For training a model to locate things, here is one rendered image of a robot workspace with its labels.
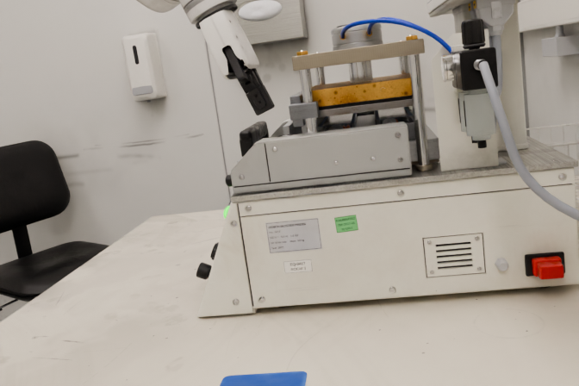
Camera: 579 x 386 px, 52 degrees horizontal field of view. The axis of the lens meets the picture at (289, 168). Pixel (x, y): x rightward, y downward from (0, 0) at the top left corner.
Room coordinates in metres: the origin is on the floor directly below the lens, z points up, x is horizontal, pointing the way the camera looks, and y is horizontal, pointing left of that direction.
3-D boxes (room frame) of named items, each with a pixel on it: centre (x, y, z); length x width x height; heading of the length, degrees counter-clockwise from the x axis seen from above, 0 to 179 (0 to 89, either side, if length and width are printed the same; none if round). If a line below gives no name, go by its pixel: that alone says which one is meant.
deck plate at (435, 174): (0.94, -0.17, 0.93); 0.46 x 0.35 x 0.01; 81
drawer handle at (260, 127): (0.98, 0.05, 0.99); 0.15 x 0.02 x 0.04; 171
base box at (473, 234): (0.93, -0.12, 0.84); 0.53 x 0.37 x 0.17; 81
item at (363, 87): (0.94, -0.13, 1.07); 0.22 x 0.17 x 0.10; 171
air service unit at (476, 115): (0.71, -0.23, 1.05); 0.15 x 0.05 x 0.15; 171
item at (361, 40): (0.93, -0.16, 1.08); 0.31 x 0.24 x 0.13; 171
